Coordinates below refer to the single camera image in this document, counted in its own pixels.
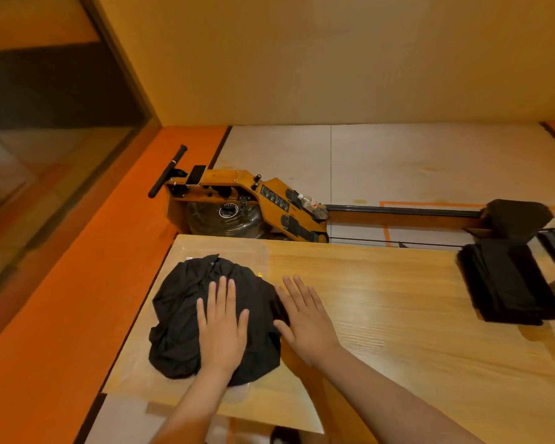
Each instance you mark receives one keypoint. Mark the person's right hand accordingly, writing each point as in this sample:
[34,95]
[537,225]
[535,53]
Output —
[311,330]

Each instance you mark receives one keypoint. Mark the person's left hand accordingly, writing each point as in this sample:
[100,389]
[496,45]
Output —
[222,335]

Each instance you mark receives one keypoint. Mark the person's left middle finger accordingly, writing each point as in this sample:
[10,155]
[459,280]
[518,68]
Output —
[221,295]

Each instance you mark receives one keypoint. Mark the person's right middle finger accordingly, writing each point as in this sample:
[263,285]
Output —
[296,294]

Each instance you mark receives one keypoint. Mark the person's right thumb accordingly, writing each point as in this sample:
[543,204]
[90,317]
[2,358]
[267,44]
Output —
[284,332]

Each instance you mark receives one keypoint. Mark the person's left thumb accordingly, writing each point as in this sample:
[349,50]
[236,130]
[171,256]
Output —
[243,326]

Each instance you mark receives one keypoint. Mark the person's left little finger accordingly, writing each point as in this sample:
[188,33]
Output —
[202,314]

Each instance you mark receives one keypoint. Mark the person's right little finger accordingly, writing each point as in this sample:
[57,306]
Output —
[318,301]

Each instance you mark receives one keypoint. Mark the black garment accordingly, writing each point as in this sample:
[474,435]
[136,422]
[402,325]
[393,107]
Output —
[180,314]

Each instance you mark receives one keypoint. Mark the person's left forearm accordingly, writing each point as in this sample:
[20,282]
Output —
[194,406]

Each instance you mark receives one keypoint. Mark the person's right forearm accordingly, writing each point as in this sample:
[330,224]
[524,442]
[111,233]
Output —
[388,402]

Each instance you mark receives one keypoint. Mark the clear plastic bag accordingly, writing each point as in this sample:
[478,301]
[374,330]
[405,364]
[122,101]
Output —
[243,254]

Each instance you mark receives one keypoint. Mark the clear round water tank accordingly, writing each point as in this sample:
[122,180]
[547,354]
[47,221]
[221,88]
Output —
[212,221]

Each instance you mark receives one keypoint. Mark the clear plastic water bottle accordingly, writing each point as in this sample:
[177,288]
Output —
[311,205]

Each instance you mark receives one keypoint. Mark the orange rowing machine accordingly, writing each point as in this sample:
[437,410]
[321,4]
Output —
[268,184]

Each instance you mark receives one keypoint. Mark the black rowing machine monitor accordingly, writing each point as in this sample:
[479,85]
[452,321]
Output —
[196,175]

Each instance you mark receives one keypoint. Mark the stack of folded black garments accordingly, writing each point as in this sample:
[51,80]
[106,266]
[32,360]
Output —
[504,282]

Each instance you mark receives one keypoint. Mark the black rowing machine seat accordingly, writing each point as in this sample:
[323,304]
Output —
[518,217]

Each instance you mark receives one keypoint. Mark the glass window pane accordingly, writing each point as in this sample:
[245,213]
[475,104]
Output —
[51,115]

